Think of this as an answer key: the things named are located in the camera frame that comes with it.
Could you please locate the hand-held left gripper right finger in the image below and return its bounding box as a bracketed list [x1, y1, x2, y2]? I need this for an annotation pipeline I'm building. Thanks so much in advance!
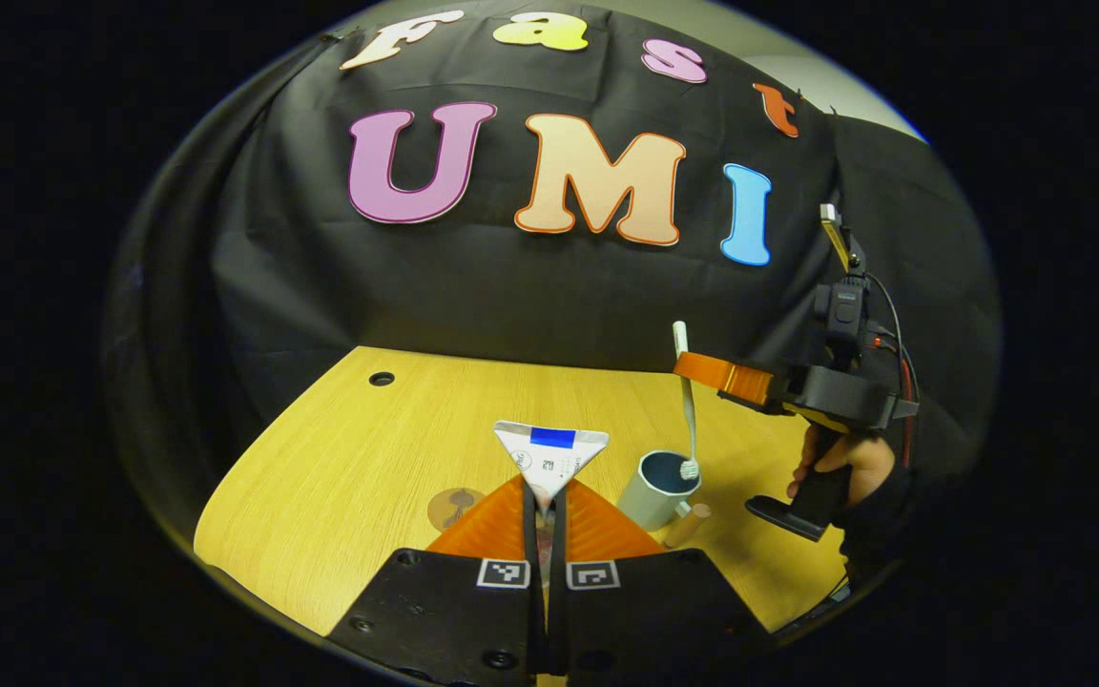
[554, 477, 775, 675]

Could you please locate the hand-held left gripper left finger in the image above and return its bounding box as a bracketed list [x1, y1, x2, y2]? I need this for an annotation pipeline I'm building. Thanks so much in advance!
[325, 474, 548, 678]

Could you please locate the white toothbrush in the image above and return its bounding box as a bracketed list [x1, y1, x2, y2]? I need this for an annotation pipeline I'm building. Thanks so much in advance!
[672, 322, 701, 481]

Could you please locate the round wooden coaster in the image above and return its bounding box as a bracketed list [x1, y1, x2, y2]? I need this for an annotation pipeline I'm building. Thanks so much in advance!
[427, 488, 488, 532]

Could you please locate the white toothpaste tube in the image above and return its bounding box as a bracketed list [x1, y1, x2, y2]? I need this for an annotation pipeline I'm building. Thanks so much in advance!
[494, 421, 611, 578]

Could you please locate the blue cup with wooden handle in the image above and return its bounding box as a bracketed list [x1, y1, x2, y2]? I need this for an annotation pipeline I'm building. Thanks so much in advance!
[617, 451, 713, 550]

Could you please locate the wooden desktop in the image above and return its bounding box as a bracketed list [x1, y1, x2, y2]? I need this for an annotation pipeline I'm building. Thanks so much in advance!
[194, 345, 851, 638]

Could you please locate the black backdrop cloth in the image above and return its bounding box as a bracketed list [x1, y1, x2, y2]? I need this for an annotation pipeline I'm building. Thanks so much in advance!
[106, 0, 1004, 573]

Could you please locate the red and black cable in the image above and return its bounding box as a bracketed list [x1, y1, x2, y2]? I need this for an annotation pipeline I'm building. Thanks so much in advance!
[864, 275, 921, 468]

